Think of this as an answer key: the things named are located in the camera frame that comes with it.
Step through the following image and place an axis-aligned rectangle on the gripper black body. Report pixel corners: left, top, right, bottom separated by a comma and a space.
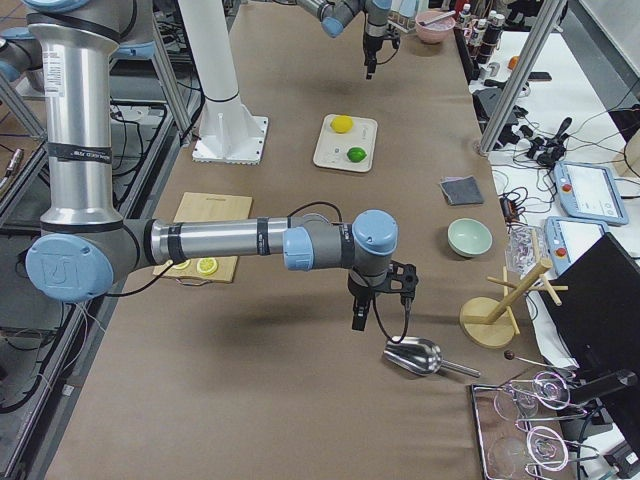
363, 32, 387, 55
347, 269, 385, 301

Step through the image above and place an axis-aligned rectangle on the yellow lemon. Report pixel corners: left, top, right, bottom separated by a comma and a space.
330, 115, 354, 134

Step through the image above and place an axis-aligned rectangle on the green lime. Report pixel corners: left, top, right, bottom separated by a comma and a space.
347, 146, 367, 163

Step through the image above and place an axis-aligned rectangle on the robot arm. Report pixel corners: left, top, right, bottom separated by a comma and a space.
295, 0, 400, 80
25, 1, 416, 330

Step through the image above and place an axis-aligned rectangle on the cream rabbit print tray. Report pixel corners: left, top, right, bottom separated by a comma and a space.
313, 113, 378, 173

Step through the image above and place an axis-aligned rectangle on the glass rack tray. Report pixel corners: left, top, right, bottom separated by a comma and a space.
470, 370, 599, 479

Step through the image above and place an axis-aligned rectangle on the pink bowl with crystals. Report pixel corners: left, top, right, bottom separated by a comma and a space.
415, 11, 456, 44

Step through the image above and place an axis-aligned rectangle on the metal scoop by mug tree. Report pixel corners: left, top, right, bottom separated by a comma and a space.
383, 337, 481, 378

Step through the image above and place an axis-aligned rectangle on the pale green bowl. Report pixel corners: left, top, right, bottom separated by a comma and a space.
447, 218, 493, 258

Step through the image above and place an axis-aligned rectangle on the wooden mug tree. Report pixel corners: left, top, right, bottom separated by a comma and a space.
459, 258, 569, 349

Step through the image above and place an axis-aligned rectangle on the grey folded cloth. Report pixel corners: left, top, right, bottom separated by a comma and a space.
439, 176, 484, 206

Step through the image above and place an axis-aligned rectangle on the lemon slice upper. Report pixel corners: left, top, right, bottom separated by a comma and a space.
196, 257, 219, 276

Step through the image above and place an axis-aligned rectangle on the lemon slice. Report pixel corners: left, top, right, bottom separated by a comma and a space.
171, 259, 191, 271
196, 257, 219, 276

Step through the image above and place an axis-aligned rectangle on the white support column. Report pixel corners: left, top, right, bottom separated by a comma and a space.
179, 0, 239, 127

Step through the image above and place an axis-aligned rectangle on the lemon slice lower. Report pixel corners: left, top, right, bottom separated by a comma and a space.
171, 259, 191, 271

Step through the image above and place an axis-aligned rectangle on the bamboo cutting board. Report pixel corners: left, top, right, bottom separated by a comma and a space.
153, 192, 253, 286

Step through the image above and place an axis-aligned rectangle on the teach pendant near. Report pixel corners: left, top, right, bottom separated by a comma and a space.
545, 216, 609, 263

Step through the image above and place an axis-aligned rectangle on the teach pendant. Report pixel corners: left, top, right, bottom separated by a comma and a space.
553, 161, 629, 226
545, 216, 609, 263

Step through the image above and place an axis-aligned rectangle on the black monitor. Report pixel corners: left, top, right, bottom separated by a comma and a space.
552, 232, 640, 396

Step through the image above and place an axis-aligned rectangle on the teach pendant far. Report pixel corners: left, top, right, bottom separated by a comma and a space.
553, 161, 629, 226

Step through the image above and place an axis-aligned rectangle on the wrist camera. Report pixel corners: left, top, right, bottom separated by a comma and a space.
385, 24, 400, 50
386, 260, 419, 312

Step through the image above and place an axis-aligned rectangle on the aluminium frame post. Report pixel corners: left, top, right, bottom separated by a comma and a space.
477, 0, 567, 156

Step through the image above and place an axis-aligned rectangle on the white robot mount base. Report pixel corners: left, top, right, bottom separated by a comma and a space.
192, 99, 269, 165

